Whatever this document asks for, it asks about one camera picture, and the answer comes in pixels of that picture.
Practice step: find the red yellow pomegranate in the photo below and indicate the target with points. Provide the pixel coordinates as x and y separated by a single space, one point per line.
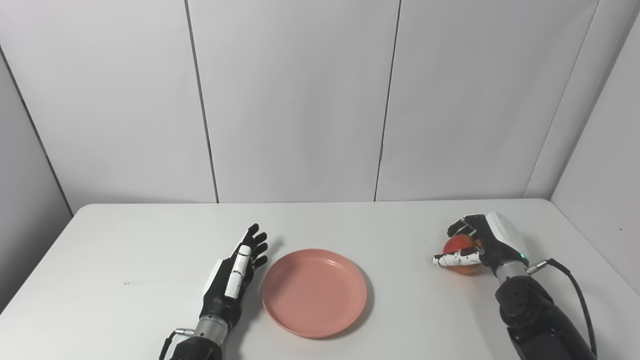
459 250

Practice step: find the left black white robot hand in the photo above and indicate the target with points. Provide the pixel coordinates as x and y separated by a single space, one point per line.
235 277

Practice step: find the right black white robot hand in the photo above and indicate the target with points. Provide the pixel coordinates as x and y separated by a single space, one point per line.
495 240

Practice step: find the pink round plate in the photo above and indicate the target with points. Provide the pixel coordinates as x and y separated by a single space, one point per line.
314 293

